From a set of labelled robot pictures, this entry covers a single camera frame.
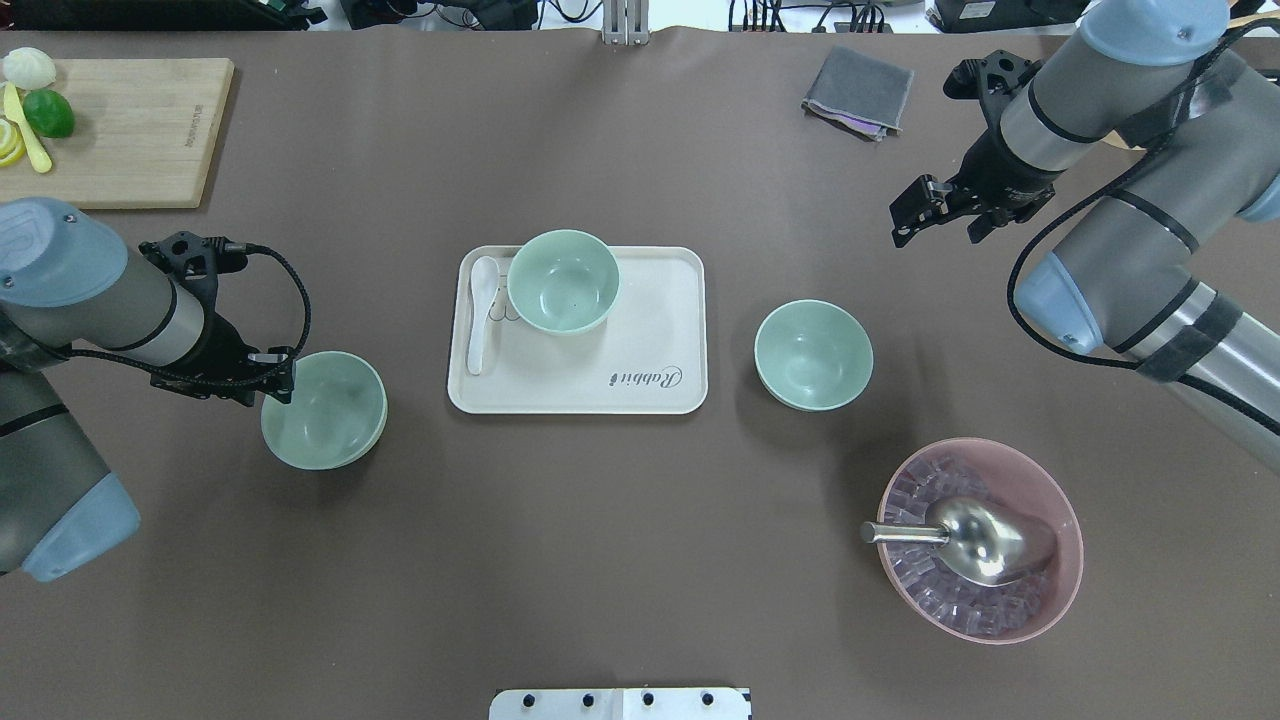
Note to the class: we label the lemon slice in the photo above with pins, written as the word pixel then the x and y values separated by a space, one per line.
pixel 8 140
pixel 12 155

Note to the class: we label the grey folded cloth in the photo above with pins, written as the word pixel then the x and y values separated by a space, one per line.
pixel 862 94

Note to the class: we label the green bowl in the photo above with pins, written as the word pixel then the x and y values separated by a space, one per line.
pixel 813 356
pixel 564 282
pixel 338 410

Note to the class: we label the ice cubes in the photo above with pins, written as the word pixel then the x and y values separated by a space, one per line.
pixel 937 590

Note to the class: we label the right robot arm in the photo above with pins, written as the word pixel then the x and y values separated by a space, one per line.
pixel 1107 282

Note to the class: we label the metal scoop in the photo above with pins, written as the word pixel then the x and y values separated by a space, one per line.
pixel 981 541

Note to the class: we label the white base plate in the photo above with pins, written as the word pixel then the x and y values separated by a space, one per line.
pixel 623 703

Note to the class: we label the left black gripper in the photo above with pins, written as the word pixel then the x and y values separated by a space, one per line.
pixel 222 345

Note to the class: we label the yellow plastic knife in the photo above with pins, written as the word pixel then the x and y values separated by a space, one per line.
pixel 36 153

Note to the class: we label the white rabbit tray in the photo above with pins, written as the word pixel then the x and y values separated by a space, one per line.
pixel 650 356

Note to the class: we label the white garlic bulb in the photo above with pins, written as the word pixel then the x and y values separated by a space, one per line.
pixel 28 68

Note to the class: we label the green lime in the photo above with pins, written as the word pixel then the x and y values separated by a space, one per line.
pixel 49 113

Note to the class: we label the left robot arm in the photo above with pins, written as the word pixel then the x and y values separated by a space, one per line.
pixel 71 288

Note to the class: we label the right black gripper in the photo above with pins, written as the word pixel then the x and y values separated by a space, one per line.
pixel 997 171

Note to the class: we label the white ceramic spoon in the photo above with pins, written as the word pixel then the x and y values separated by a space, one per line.
pixel 485 283

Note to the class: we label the bamboo cutting board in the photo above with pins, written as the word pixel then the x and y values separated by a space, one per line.
pixel 146 133

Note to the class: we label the pink bowl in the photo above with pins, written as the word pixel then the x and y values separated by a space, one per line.
pixel 1018 483

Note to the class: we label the lower lemon slice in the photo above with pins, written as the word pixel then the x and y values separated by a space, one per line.
pixel 12 155

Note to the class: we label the upper lemon slice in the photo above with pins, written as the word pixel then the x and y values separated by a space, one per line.
pixel 8 140

